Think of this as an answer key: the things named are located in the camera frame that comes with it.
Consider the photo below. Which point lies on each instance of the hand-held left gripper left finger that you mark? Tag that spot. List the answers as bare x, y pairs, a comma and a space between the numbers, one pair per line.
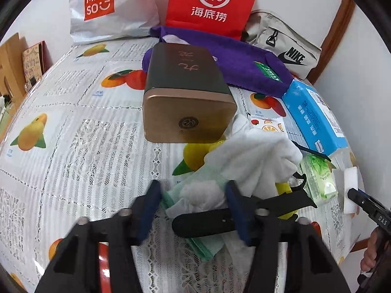
151, 207

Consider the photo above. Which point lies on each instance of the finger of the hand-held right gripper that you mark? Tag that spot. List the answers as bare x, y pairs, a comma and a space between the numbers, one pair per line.
363, 203

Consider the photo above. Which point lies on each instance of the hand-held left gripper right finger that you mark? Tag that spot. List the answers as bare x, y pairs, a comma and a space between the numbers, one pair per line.
236, 210

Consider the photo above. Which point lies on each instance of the white sponge block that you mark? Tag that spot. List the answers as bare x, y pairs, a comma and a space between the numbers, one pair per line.
348, 186

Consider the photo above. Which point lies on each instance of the light green face mask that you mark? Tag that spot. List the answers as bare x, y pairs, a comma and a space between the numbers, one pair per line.
204, 247

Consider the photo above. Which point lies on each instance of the green tissue packet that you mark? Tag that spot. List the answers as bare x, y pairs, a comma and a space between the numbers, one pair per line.
319, 177

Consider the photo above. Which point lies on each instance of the white cotton gloves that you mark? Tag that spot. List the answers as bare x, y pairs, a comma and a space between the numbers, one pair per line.
259, 158

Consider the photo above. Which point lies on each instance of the purple fabric bin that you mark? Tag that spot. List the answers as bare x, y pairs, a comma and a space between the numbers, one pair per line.
241, 58

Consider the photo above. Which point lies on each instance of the person's right hand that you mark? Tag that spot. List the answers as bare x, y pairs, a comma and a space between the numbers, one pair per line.
371, 250

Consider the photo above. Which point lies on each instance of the red round object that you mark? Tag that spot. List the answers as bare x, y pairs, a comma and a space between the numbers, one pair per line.
104, 265

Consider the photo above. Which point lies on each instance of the blue tissue box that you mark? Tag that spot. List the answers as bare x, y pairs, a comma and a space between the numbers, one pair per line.
314, 119

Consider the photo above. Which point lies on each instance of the fruit print lace tablecloth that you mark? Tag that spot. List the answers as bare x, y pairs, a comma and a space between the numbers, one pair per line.
76, 128

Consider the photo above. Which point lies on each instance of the dark green tin box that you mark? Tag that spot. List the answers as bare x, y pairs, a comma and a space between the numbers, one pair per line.
186, 82

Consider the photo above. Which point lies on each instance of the grey waist bag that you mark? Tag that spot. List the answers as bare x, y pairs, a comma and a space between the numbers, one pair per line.
284, 36

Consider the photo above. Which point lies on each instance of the white plastic shopping bag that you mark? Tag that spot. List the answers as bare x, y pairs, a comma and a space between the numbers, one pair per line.
116, 24

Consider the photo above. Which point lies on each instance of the brown cardboard sheet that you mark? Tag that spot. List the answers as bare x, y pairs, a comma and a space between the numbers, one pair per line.
9, 61

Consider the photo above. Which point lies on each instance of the red paper bag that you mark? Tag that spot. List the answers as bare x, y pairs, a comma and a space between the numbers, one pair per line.
210, 3

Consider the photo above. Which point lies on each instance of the wooden door frame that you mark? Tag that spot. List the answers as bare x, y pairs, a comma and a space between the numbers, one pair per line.
336, 36

